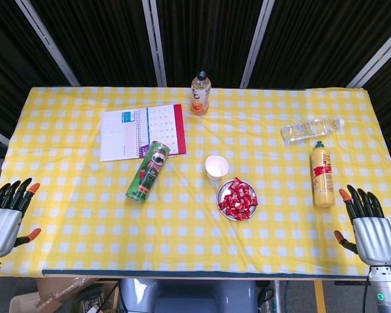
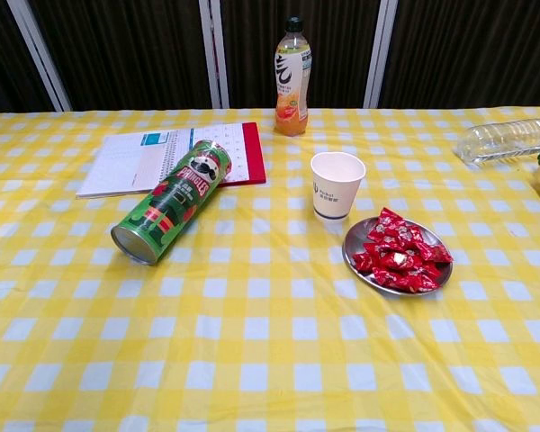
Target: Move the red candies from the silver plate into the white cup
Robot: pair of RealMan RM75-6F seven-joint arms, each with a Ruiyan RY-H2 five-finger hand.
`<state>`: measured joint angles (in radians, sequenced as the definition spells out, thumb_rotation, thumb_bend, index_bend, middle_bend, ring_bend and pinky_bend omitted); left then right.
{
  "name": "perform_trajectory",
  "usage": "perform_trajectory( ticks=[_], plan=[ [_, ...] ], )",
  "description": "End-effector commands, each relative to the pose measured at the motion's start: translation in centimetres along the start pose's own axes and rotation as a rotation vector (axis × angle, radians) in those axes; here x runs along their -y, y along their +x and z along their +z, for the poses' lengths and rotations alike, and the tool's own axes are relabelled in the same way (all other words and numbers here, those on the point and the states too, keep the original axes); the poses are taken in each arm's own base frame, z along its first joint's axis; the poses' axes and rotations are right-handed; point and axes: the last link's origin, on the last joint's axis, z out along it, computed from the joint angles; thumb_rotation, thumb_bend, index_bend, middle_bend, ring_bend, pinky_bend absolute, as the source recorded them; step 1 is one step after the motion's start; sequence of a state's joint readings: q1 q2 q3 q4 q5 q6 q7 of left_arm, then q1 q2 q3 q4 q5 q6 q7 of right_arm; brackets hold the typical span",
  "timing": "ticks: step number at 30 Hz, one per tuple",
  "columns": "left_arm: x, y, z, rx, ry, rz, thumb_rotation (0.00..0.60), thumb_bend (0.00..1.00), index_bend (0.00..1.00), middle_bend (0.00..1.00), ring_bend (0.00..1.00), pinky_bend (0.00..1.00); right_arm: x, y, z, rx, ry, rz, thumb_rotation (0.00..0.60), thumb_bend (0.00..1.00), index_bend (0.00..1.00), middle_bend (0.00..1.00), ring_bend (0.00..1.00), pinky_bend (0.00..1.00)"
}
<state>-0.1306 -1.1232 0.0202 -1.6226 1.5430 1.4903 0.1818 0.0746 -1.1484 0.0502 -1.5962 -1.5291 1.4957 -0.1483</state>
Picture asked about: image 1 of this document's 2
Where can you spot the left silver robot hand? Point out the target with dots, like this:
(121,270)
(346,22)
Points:
(1,228)

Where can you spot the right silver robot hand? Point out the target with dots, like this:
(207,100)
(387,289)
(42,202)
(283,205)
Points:
(373,238)

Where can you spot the red candy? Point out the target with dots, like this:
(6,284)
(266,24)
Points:
(252,199)
(231,213)
(224,203)
(236,203)
(228,192)
(244,213)
(238,182)
(247,189)

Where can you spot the white paper cup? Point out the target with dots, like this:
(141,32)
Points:
(216,166)

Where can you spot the yellow squeeze bottle green cap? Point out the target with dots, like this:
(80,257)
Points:
(322,182)

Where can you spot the brown cardboard box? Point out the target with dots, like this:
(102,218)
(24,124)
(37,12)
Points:
(52,293)

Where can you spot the grey metal table leg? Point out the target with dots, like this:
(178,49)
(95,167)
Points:
(279,293)

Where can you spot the clear plastic water bottle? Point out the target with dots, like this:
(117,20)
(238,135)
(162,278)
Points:
(306,129)

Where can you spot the spiral notebook with red cover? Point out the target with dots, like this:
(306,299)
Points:
(124,137)

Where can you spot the round metal plate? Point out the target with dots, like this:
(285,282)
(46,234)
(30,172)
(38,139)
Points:
(222,212)

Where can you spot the green Pringles can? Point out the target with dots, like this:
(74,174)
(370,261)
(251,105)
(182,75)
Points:
(146,176)

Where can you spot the yellow white checked tablecloth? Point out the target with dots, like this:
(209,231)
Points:
(182,234)

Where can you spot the wooden table board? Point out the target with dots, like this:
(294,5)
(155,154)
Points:
(182,273)

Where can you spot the grey robot torso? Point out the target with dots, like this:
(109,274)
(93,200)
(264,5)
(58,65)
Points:
(189,296)

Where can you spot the orange drink bottle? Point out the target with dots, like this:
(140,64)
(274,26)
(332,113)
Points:
(200,98)

